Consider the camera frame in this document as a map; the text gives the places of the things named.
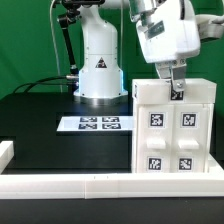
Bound white cabinet body box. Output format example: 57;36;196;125
131;101;214;173

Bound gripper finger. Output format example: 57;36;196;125
170;60;186;92
155;62;171;79

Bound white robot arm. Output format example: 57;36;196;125
74;0;200;105

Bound white U-shaped obstacle fence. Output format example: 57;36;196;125
0;141;224;199

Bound white cabinet door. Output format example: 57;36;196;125
136;105;174;173
171;104;209;173

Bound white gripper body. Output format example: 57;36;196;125
129;0;200;63

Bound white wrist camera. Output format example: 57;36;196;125
196;14;224;42

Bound black cables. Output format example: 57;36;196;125
12;75;79;95

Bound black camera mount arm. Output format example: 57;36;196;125
56;0;105;93

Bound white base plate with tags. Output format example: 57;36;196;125
57;116;133;132

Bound white cabinet top block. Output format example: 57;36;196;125
132;78;217;105

